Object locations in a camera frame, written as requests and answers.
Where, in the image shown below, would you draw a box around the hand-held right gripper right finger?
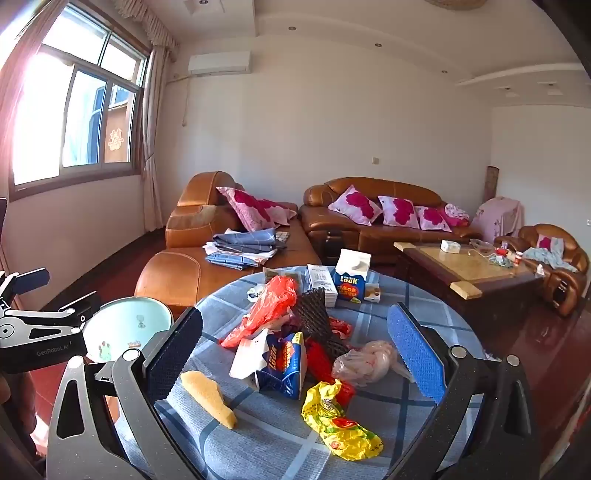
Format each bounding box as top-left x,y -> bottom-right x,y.
387,302 -> 543,480

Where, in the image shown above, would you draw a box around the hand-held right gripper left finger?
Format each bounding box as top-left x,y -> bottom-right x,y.
46,305 -> 204,480

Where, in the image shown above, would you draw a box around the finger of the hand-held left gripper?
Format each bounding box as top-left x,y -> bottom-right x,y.
0,268 -> 51,301
9,291 -> 101,328

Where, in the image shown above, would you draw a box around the pale green enamel basin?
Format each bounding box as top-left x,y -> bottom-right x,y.
82,296 -> 175,365

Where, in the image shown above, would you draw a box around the red foam net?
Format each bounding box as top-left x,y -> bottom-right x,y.
305,337 -> 356,407

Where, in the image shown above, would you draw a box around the orange plastic bag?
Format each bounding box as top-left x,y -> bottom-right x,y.
221,275 -> 298,348

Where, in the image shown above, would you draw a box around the crushed blue white milk carton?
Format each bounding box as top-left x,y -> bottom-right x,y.
229,329 -> 309,400

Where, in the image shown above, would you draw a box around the person's left forearm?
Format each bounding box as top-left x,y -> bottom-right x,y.
0,371 -> 40,467

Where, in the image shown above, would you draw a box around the yellow sponge piece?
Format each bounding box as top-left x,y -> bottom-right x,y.
180,370 -> 238,429

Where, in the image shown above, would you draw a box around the clear pinkish plastic bag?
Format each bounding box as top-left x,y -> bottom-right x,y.
331,340 -> 414,387

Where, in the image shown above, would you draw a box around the brown leather chaise sofa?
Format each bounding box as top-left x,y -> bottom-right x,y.
134,171 -> 324,315

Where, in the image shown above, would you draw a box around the wooden coffee table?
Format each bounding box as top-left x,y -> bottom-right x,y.
393,237 -> 548,315

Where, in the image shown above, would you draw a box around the upright blue white milk carton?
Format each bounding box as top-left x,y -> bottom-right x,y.
333,249 -> 374,303

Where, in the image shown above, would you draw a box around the black foam net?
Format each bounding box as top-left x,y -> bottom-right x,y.
293,287 -> 354,361

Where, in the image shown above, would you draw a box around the yellow snack wrapper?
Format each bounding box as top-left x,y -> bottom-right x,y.
301,379 -> 384,461

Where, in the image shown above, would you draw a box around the white blue printed box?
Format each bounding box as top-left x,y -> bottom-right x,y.
307,264 -> 338,308

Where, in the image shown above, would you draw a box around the blue plaid tablecloth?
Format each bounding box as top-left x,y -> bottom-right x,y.
113,265 -> 485,480

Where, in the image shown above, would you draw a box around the folded blue bed sheets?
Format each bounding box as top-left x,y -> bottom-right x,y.
204,227 -> 291,272

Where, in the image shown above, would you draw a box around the brown printed sachet strip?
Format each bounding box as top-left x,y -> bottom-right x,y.
264,268 -> 306,289

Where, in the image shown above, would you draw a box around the pink red floral pillow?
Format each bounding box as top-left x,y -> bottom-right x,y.
414,205 -> 452,232
378,196 -> 420,228
216,186 -> 297,233
329,185 -> 383,226

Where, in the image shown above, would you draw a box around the brown leather three-seat sofa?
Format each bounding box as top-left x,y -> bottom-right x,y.
298,176 -> 483,266

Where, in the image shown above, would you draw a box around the pink floral cushion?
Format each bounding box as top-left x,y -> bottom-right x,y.
444,203 -> 472,227

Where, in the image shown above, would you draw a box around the pink cloth cover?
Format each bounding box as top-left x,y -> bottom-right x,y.
471,196 -> 525,238

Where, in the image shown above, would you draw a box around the brown leather armchair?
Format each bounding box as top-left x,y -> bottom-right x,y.
493,224 -> 589,317

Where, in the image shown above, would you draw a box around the light blue cloth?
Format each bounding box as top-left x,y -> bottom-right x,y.
522,240 -> 578,271

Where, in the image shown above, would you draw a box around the sliding glass window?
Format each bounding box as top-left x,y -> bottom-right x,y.
9,4 -> 151,195

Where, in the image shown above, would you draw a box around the rolled standing mat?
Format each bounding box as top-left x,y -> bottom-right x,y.
484,166 -> 500,204

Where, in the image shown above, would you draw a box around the beige curtain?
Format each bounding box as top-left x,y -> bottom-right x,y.
113,0 -> 181,232

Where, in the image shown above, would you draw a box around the ceiling lamp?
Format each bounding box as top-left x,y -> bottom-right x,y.
425,0 -> 488,10

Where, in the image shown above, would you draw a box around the white wall air conditioner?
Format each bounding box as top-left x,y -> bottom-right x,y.
188,51 -> 252,75

